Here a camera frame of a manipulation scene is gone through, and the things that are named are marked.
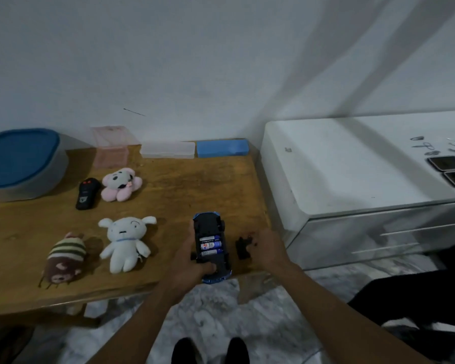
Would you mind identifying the person's left hand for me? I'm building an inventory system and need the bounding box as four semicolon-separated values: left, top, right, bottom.
166;226;217;301

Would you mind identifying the person's right hand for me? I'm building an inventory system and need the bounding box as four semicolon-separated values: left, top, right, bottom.
248;228;292;274

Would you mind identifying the black battery cover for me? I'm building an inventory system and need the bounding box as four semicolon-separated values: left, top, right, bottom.
235;235;255;260

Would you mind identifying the blue battery pair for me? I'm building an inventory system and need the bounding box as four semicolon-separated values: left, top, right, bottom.
200;241;223;257

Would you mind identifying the blue toy car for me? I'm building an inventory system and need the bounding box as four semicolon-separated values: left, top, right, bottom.
191;212;233;285

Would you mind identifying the white dog plush toy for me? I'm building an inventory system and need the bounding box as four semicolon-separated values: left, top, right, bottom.
98;215;157;274

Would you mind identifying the pink flower plush toy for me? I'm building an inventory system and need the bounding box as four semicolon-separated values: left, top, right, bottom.
100;167;143;203

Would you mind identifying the blue plastic case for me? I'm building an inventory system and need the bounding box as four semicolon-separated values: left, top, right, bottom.
196;139;250;159

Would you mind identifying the brown striped plush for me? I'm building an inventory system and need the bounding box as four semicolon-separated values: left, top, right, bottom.
37;232;88;289

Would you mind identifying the clear plastic case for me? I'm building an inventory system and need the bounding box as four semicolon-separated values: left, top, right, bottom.
139;141;196;160

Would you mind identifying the pink transparent case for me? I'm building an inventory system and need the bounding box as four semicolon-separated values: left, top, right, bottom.
90;126;141;170

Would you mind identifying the blue container lid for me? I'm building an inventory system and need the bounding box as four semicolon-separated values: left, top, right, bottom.
0;127;61;190

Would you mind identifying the person's right forearm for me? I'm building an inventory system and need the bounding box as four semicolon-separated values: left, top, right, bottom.
272;261;433;364

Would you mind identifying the person's left forearm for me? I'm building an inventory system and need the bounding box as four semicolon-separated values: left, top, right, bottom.
89;284;187;364

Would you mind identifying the person's left leg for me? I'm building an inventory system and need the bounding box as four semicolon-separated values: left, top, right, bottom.
170;337;204;364

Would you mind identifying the person's leg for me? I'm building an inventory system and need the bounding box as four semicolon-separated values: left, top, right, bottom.
170;337;204;364
225;337;250;364
347;242;455;334

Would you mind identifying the person's right leg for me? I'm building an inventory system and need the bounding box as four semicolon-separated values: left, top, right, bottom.
225;337;250;364

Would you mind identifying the wooden table leg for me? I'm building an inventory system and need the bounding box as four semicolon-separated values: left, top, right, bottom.
64;303;88;317
237;275;270;304

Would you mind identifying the white cabinet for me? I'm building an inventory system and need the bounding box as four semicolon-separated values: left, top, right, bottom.
259;109;455;271

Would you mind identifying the black remote control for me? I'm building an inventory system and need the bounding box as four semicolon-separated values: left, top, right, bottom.
75;177;102;211

